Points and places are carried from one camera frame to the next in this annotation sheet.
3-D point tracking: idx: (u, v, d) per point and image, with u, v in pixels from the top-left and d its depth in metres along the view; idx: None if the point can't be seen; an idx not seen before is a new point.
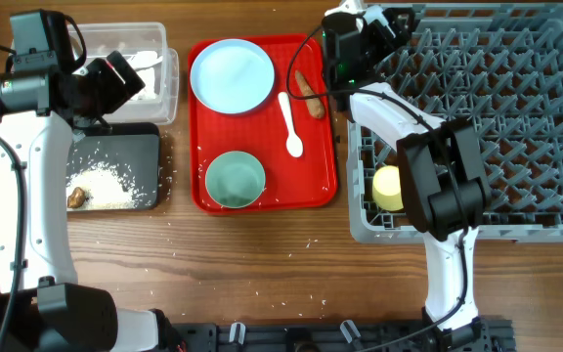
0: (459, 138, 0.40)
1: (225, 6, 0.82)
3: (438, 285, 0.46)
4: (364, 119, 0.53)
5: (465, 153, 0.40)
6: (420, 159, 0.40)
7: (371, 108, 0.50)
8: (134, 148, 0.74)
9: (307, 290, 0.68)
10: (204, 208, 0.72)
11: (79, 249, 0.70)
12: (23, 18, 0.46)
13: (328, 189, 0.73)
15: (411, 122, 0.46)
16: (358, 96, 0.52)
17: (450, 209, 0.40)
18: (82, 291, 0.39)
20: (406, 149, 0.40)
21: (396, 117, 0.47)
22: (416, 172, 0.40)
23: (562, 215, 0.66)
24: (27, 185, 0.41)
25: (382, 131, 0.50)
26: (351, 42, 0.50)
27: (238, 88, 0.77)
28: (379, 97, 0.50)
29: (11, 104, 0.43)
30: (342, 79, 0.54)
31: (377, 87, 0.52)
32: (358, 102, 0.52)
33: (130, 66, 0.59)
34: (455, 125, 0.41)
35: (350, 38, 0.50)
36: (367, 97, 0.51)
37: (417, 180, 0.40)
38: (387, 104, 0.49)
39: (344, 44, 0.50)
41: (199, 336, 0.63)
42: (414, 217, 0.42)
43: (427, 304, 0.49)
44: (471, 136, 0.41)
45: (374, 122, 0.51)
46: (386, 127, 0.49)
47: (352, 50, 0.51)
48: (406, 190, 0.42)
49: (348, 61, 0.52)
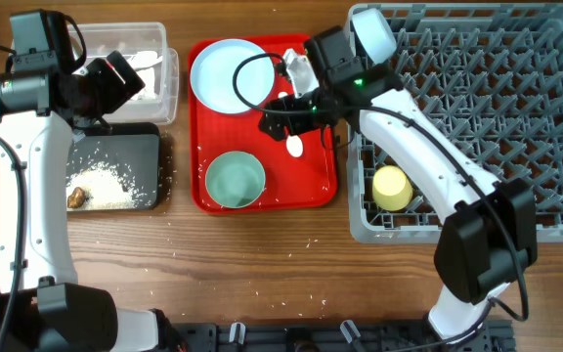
0: (518, 208, 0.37)
1: (225, 6, 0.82)
3: (451, 315, 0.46)
4: (376, 138, 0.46)
5: (522, 223, 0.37)
6: (478, 240, 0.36)
7: (395, 135, 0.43)
8: (134, 148, 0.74)
9: (307, 291, 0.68)
10: (204, 208, 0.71)
11: (79, 249, 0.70)
12: (23, 18, 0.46)
13: (328, 189, 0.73)
15: (454, 176, 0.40)
16: (375, 115, 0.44)
17: (498, 281, 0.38)
18: (82, 291, 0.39)
20: (459, 229, 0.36)
21: (432, 162, 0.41)
22: (471, 253, 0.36)
23: (562, 215, 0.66)
24: (27, 185, 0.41)
25: (406, 164, 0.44)
26: (335, 49, 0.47)
27: (238, 89, 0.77)
28: (405, 123, 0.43)
29: (11, 103, 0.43)
30: (344, 82, 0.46)
31: (399, 102, 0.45)
32: (374, 122, 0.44)
33: (130, 66, 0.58)
34: (512, 191, 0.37)
35: (334, 44, 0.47)
36: (388, 120, 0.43)
37: (471, 260, 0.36)
38: (414, 135, 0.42)
39: (326, 49, 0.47)
41: (199, 336, 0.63)
42: (453, 283, 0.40)
43: (430, 311, 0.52)
44: (530, 203, 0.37)
45: (394, 150, 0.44)
46: (420, 173, 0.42)
47: (339, 57, 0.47)
48: (450, 259, 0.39)
49: (343, 64, 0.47)
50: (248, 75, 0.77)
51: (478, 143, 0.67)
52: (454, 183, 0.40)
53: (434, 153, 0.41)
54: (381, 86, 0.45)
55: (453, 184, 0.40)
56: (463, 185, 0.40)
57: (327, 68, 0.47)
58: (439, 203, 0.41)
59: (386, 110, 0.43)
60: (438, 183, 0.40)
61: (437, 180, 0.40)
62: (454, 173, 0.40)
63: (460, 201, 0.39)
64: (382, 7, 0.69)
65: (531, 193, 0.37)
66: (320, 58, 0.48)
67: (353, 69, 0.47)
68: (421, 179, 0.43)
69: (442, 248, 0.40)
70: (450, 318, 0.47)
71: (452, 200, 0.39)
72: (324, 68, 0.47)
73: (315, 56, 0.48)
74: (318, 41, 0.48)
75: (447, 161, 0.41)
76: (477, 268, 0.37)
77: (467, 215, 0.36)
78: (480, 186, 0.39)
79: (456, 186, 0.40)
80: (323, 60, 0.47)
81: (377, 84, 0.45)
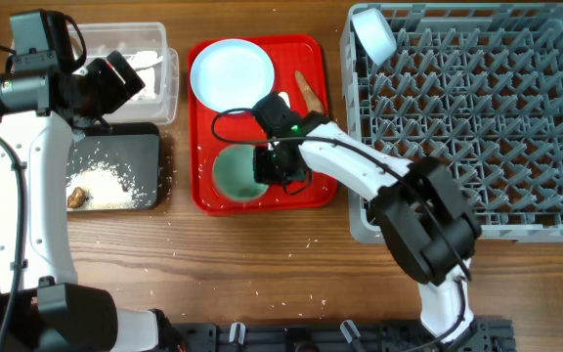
0: (433, 180, 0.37)
1: (225, 6, 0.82)
3: (433, 308, 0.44)
4: (316, 165, 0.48)
5: (445, 193, 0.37)
6: (402, 215, 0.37)
7: (324, 155, 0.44)
8: (134, 148, 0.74)
9: (307, 291, 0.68)
10: (204, 208, 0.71)
11: (79, 249, 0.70)
12: (23, 18, 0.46)
13: (328, 189, 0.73)
15: (374, 170, 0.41)
16: (307, 146, 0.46)
17: (445, 255, 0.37)
18: (82, 290, 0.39)
20: (383, 209, 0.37)
21: (357, 165, 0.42)
22: (403, 231, 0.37)
23: (562, 215, 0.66)
24: (27, 184, 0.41)
25: (341, 178, 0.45)
26: (274, 108, 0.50)
27: (238, 90, 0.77)
28: (331, 144, 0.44)
29: (11, 103, 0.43)
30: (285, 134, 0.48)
31: (325, 129, 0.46)
32: (309, 152, 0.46)
33: (130, 66, 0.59)
34: (424, 165, 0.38)
35: (273, 104, 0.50)
36: (319, 146, 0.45)
37: (406, 237, 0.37)
38: (340, 150, 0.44)
39: (265, 111, 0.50)
41: (199, 336, 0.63)
42: (411, 270, 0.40)
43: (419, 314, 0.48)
44: (444, 172, 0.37)
45: (328, 169, 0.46)
46: (350, 179, 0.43)
47: (280, 114, 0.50)
48: (394, 242, 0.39)
49: (281, 120, 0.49)
50: (247, 74, 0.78)
51: (478, 143, 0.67)
52: (375, 176, 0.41)
53: (358, 158, 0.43)
54: (314, 125, 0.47)
55: (375, 177, 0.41)
56: (384, 175, 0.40)
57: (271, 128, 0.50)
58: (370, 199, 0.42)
59: (315, 138, 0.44)
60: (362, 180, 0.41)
61: (363, 177, 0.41)
62: (375, 168, 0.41)
63: (381, 187, 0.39)
64: (382, 7, 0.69)
65: (443, 163, 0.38)
66: (261, 117, 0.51)
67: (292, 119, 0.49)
68: (354, 186, 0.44)
69: (387, 237, 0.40)
70: (434, 314, 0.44)
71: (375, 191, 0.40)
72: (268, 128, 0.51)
73: (258, 119, 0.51)
74: (255, 109, 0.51)
75: (368, 160, 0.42)
76: (412, 243, 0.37)
77: (390, 198, 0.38)
78: (398, 171, 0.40)
79: (379, 178, 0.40)
80: (264, 120, 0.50)
81: (311, 125, 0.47)
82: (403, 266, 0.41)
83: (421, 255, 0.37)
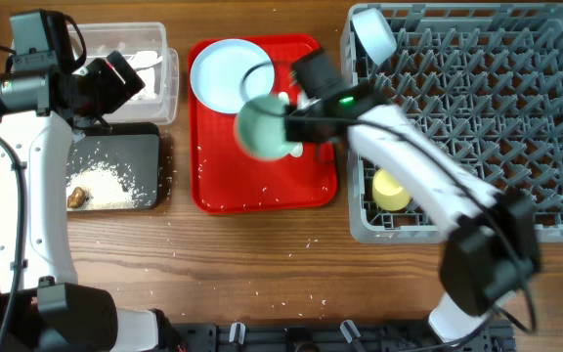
0: (520, 222, 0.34)
1: (225, 6, 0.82)
3: (455, 319, 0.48)
4: (368, 152, 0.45)
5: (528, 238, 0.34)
6: (482, 253, 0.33)
7: (388, 150, 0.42)
8: (134, 148, 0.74)
9: (307, 291, 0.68)
10: (204, 208, 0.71)
11: (79, 249, 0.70)
12: (23, 18, 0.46)
13: (328, 189, 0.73)
15: (451, 188, 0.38)
16: (368, 132, 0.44)
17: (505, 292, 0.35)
18: (82, 290, 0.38)
20: (462, 243, 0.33)
21: (426, 174, 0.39)
22: (476, 268, 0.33)
23: (562, 215, 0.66)
24: (27, 185, 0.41)
25: (400, 177, 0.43)
26: (320, 69, 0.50)
27: (238, 90, 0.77)
28: (397, 139, 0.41)
29: (11, 103, 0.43)
30: (334, 102, 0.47)
31: (389, 117, 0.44)
32: (367, 138, 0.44)
33: (130, 66, 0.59)
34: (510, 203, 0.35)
35: (320, 66, 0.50)
36: (380, 135, 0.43)
37: (476, 273, 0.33)
38: (410, 152, 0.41)
39: (311, 70, 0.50)
41: (199, 336, 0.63)
42: (459, 297, 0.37)
43: (430, 315, 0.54)
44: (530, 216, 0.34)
45: (386, 163, 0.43)
46: (416, 188, 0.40)
47: (324, 78, 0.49)
48: (453, 270, 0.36)
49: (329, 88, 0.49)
50: (247, 74, 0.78)
51: (478, 143, 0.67)
52: (450, 195, 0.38)
53: (428, 164, 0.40)
54: (368, 104, 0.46)
55: (449, 195, 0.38)
56: (461, 197, 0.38)
57: (314, 90, 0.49)
58: (434, 213, 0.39)
59: (375, 124, 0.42)
60: (434, 195, 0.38)
61: (432, 192, 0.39)
62: (450, 185, 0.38)
63: (457, 212, 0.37)
64: (382, 7, 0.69)
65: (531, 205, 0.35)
66: (305, 77, 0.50)
67: (337, 88, 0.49)
68: (416, 192, 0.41)
69: (446, 260, 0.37)
70: (454, 321, 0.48)
71: (451, 212, 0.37)
72: (311, 89, 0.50)
73: (301, 77, 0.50)
74: (302, 64, 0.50)
75: (441, 172, 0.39)
76: (483, 284, 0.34)
77: (470, 230, 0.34)
78: (477, 196, 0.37)
79: (454, 198, 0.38)
80: (308, 80, 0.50)
81: (366, 103, 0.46)
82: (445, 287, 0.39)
83: (484, 293, 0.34)
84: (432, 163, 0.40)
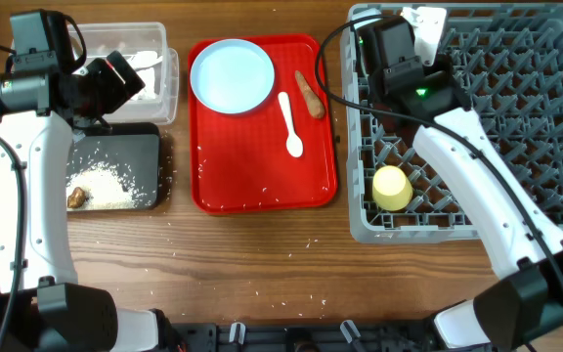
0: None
1: (225, 6, 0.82)
3: (463, 331, 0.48)
4: (436, 160, 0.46)
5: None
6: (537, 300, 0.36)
7: (459, 165, 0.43)
8: (134, 148, 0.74)
9: (307, 291, 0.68)
10: (204, 208, 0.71)
11: (79, 249, 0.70)
12: (23, 18, 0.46)
13: (328, 189, 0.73)
15: (520, 226, 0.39)
16: (440, 138, 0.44)
17: (541, 331, 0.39)
18: (82, 291, 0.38)
20: (521, 290, 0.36)
21: (498, 205, 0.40)
22: (526, 314, 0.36)
23: (562, 215, 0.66)
24: (27, 184, 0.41)
25: (463, 196, 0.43)
26: (396, 44, 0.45)
27: (238, 89, 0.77)
28: (473, 155, 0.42)
29: (11, 103, 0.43)
30: (409, 89, 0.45)
31: (468, 127, 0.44)
32: (438, 145, 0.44)
33: (130, 66, 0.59)
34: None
35: (395, 39, 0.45)
36: (454, 147, 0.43)
37: (524, 318, 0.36)
38: (484, 175, 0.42)
39: (385, 43, 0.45)
41: (199, 336, 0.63)
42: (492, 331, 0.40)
43: (436, 315, 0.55)
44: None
45: (453, 178, 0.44)
46: (481, 212, 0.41)
47: (399, 55, 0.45)
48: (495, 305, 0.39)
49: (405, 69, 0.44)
50: (247, 73, 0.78)
51: None
52: (518, 234, 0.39)
53: (503, 198, 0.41)
54: (444, 100, 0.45)
55: (518, 237, 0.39)
56: (530, 239, 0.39)
57: (384, 66, 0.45)
58: (494, 246, 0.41)
59: (454, 134, 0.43)
60: (501, 229, 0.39)
61: (501, 227, 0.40)
62: (520, 224, 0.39)
63: (524, 256, 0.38)
64: (382, 7, 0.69)
65: None
66: (377, 51, 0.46)
67: (413, 69, 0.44)
68: (479, 214, 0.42)
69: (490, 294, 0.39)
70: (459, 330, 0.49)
71: (515, 253, 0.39)
72: (381, 66, 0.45)
73: (372, 48, 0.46)
74: (378, 33, 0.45)
75: (513, 205, 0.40)
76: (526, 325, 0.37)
77: (531, 276, 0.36)
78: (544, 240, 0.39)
79: (523, 240, 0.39)
80: (380, 55, 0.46)
81: (439, 97, 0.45)
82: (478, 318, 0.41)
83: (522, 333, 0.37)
84: (505, 195, 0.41)
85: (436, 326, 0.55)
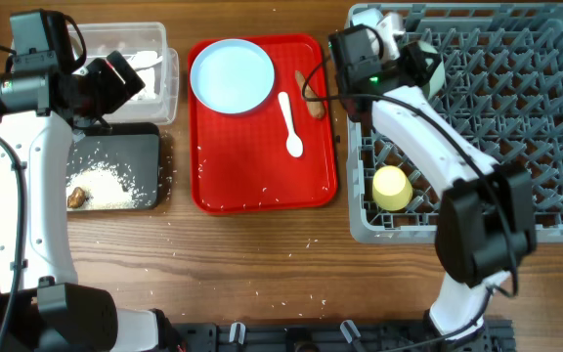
0: (514, 187, 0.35)
1: (225, 6, 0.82)
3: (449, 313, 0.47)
4: (386, 128, 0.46)
5: (520, 203, 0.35)
6: (472, 213, 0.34)
7: (401, 122, 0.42)
8: (134, 148, 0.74)
9: (307, 291, 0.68)
10: (204, 208, 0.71)
11: (79, 249, 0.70)
12: (23, 18, 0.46)
13: (328, 189, 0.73)
15: (454, 158, 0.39)
16: (384, 105, 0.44)
17: (497, 261, 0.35)
18: (82, 291, 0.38)
20: (454, 200, 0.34)
21: (436, 146, 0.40)
22: (463, 229, 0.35)
23: (562, 215, 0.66)
24: (27, 184, 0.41)
25: (411, 151, 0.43)
26: (356, 45, 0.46)
27: (235, 85, 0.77)
28: (412, 112, 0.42)
29: (11, 104, 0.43)
30: (364, 80, 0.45)
31: (409, 94, 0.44)
32: (384, 111, 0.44)
33: (130, 66, 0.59)
34: (508, 170, 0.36)
35: (356, 40, 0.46)
36: (398, 110, 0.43)
37: (464, 234, 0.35)
38: (421, 124, 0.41)
39: (347, 45, 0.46)
41: (199, 336, 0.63)
42: (452, 268, 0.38)
43: (431, 308, 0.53)
44: (528, 184, 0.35)
45: (399, 137, 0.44)
46: (422, 156, 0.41)
47: (359, 54, 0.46)
48: (446, 237, 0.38)
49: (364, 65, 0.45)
50: (244, 71, 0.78)
51: (478, 143, 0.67)
52: (454, 163, 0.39)
53: (439, 140, 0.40)
54: (395, 84, 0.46)
55: (454, 165, 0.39)
56: (463, 166, 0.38)
57: (347, 65, 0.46)
58: (439, 186, 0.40)
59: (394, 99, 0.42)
60: (438, 164, 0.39)
61: (439, 161, 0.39)
62: (455, 155, 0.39)
63: (457, 178, 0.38)
64: (382, 7, 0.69)
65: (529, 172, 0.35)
66: (339, 51, 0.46)
67: (372, 67, 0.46)
68: (424, 164, 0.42)
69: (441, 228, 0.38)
70: (451, 310, 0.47)
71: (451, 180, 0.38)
72: (342, 63, 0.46)
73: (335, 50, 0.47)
74: (340, 37, 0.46)
75: (448, 144, 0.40)
76: (470, 243, 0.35)
77: (463, 189, 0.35)
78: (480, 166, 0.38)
79: (456, 168, 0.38)
80: (342, 55, 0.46)
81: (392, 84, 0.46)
82: (442, 259, 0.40)
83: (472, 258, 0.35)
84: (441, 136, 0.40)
85: (432, 319, 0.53)
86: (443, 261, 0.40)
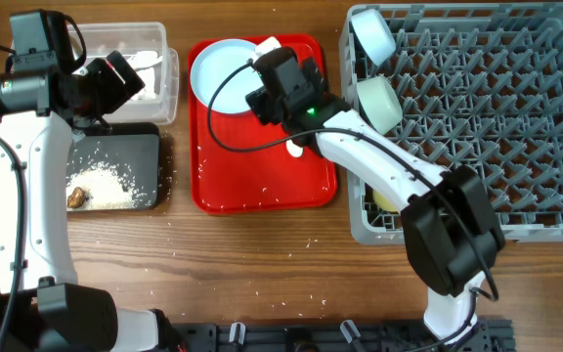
0: (465, 193, 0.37)
1: (225, 6, 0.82)
3: (438, 320, 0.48)
4: (338, 156, 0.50)
5: (476, 207, 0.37)
6: (434, 228, 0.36)
7: (349, 151, 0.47)
8: (134, 148, 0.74)
9: (307, 291, 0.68)
10: (204, 208, 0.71)
11: (79, 249, 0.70)
12: (23, 18, 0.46)
13: (328, 189, 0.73)
15: (404, 174, 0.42)
16: (327, 137, 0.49)
17: (469, 266, 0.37)
18: (82, 291, 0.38)
20: (414, 221, 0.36)
21: (383, 165, 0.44)
22: (430, 244, 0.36)
23: None
24: (27, 185, 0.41)
25: (364, 175, 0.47)
26: (289, 76, 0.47)
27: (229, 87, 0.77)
28: (355, 138, 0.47)
29: (11, 104, 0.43)
30: (299, 111, 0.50)
31: (348, 121, 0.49)
32: (329, 142, 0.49)
33: (130, 66, 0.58)
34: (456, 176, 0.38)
35: (286, 71, 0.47)
36: (340, 138, 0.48)
37: (434, 250, 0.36)
38: (367, 147, 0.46)
39: (281, 77, 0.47)
41: (199, 336, 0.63)
42: (432, 282, 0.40)
43: (424, 316, 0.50)
44: (478, 188, 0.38)
45: (353, 164, 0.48)
46: (373, 176, 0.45)
47: (293, 84, 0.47)
48: (418, 256, 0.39)
49: (298, 94, 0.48)
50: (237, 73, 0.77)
51: (478, 143, 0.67)
52: (404, 180, 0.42)
53: (387, 159, 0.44)
54: (331, 110, 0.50)
55: (403, 181, 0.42)
56: (412, 181, 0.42)
57: (282, 95, 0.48)
58: (395, 202, 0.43)
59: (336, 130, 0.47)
60: (390, 183, 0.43)
61: (390, 181, 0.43)
62: (404, 172, 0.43)
63: (411, 194, 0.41)
64: (381, 7, 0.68)
65: (476, 175, 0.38)
66: (276, 80, 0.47)
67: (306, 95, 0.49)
68: (378, 187, 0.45)
69: (411, 248, 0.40)
70: (441, 316, 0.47)
71: (405, 196, 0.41)
72: (279, 94, 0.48)
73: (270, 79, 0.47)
74: (272, 70, 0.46)
75: (396, 162, 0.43)
76: (442, 257, 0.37)
77: (421, 206, 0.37)
78: (429, 178, 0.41)
79: (407, 182, 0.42)
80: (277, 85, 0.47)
81: (327, 110, 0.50)
82: (420, 277, 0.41)
83: (448, 269, 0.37)
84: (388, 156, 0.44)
85: (427, 326, 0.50)
86: (421, 278, 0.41)
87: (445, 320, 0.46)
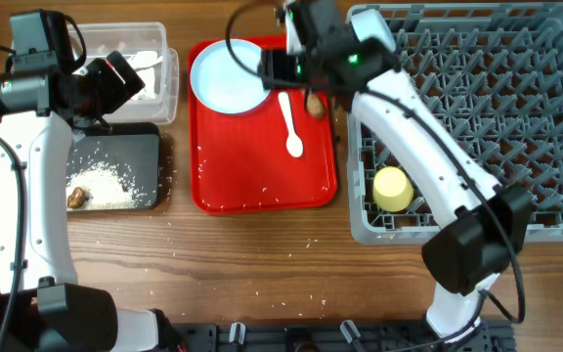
0: (514, 211, 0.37)
1: (225, 6, 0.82)
3: (442, 316, 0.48)
4: (374, 126, 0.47)
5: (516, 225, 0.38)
6: (475, 243, 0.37)
7: (394, 126, 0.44)
8: (134, 148, 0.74)
9: (307, 291, 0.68)
10: (204, 208, 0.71)
11: (79, 249, 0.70)
12: (23, 18, 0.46)
13: (328, 189, 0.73)
15: (452, 173, 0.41)
16: (371, 105, 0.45)
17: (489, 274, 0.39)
18: (82, 291, 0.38)
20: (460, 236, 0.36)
21: (434, 161, 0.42)
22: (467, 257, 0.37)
23: (562, 215, 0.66)
24: (27, 185, 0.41)
25: (402, 154, 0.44)
26: (324, 19, 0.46)
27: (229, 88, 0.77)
28: (405, 113, 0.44)
29: (11, 104, 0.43)
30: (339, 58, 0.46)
31: (397, 87, 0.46)
32: (372, 110, 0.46)
33: (130, 66, 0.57)
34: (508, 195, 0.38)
35: (322, 11, 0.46)
36: (386, 109, 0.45)
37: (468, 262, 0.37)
38: (414, 126, 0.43)
39: (315, 17, 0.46)
41: (199, 336, 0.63)
42: (443, 278, 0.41)
43: (427, 313, 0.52)
44: (526, 207, 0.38)
45: (392, 141, 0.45)
46: (418, 168, 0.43)
47: (328, 25, 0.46)
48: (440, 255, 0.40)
49: (333, 39, 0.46)
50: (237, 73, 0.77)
51: (478, 143, 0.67)
52: (453, 179, 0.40)
53: (435, 151, 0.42)
54: (376, 63, 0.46)
55: (454, 187, 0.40)
56: (465, 187, 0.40)
57: (317, 37, 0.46)
58: (435, 198, 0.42)
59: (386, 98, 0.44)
60: (437, 180, 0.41)
61: (438, 181, 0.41)
62: (455, 176, 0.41)
63: (461, 206, 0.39)
64: (381, 7, 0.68)
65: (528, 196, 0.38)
66: (309, 21, 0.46)
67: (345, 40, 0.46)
68: (417, 172, 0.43)
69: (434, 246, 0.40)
70: (445, 314, 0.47)
71: (450, 198, 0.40)
72: (312, 36, 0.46)
73: (300, 22, 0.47)
74: (306, 10, 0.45)
75: (447, 158, 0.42)
76: (472, 268, 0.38)
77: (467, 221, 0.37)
78: (479, 184, 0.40)
79: (456, 188, 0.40)
80: (310, 26, 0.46)
81: (371, 63, 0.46)
82: (430, 270, 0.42)
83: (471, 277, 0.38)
84: (438, 147, 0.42)
85: (429, 322, 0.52)
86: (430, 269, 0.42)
87: (448, 318, 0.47)
